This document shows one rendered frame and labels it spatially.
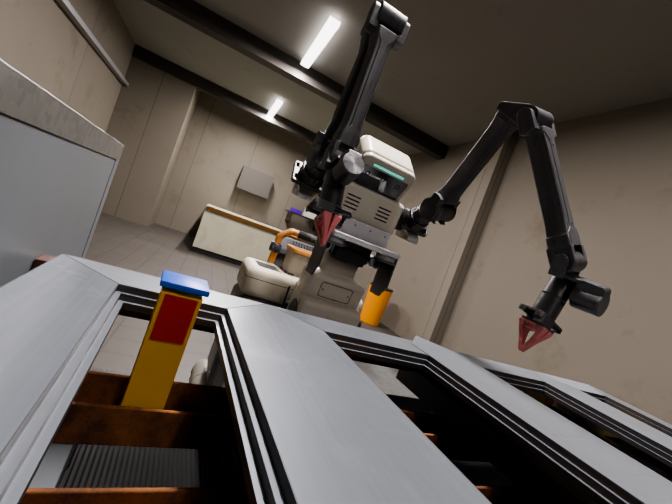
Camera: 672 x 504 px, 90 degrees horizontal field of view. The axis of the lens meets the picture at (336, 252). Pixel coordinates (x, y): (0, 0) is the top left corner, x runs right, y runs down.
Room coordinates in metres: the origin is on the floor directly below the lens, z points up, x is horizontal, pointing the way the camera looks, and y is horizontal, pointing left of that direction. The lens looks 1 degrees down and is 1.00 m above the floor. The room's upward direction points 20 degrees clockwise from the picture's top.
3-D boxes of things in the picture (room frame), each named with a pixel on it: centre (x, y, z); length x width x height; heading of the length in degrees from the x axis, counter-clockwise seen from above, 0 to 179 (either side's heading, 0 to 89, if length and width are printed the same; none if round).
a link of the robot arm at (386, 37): (0.89, 0.08, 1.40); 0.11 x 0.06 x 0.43; 112
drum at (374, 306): (5.40, -0.88, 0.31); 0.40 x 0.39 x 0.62; 22
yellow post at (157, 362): (0.45, 0.18, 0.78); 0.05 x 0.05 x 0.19; 26
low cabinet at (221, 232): (7.21, 1.96, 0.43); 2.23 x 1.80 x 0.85; 22
